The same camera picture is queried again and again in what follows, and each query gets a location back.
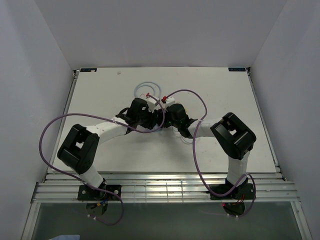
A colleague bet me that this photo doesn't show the light blue charging cable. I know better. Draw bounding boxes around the light blue charging cable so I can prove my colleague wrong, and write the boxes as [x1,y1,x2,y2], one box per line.
[174,131,196,145]

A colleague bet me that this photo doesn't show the round blue power socket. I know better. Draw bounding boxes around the round blue power socket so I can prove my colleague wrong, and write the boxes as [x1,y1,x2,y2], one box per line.
[152,126,162,132]

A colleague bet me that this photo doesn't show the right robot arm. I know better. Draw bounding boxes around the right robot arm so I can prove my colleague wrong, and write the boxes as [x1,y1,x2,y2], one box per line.
[163,103,257,199]

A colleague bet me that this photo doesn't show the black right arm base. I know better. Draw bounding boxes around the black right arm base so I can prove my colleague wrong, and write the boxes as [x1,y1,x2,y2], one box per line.
[207,181,256,218]

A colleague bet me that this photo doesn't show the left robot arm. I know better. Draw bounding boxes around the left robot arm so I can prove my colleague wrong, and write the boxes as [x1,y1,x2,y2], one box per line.
[57,97,165,200]

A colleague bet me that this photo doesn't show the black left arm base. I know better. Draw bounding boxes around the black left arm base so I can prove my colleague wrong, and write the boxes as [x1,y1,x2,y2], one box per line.
[76,185,118,219]

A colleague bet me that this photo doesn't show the right blue corner label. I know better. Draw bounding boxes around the right blue corner label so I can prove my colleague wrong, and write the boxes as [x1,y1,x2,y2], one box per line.
[228,67,246,72]

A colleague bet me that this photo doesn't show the blue corner label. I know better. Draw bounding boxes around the blue corner label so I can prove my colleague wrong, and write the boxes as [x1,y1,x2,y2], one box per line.
[228,67,246,72]
[80,68,97,73]

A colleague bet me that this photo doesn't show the left blue corner label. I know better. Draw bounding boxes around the left blue corner label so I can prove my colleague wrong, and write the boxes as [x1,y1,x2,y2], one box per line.
[80,68,97,73]

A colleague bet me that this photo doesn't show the blue cloth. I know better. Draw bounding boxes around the blue cloth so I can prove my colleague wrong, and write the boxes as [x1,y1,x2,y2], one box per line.
[52,234,80,240]

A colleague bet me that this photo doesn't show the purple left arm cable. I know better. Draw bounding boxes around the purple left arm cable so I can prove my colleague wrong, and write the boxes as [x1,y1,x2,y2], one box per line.
[39,101,166,226]

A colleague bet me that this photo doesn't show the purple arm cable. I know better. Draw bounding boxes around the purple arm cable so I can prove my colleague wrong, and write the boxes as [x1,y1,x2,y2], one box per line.
[166,88,257,218]
[39,101,166,226]

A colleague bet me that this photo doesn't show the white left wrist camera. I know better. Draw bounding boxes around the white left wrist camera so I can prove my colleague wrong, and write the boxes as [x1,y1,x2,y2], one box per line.
[145,93,159,113]

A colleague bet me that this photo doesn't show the thick blue socket cord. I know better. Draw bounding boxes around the thick blue socket cord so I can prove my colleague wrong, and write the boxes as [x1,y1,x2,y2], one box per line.
[133,81,163,100]

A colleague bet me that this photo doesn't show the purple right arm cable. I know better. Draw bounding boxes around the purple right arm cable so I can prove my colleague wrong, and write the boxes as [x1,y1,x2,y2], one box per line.
[166,88,257,218]

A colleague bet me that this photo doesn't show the aluminium table edge rail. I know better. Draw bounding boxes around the aluminium table edge rail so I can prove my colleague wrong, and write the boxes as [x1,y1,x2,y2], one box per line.
[31,172,300,203]

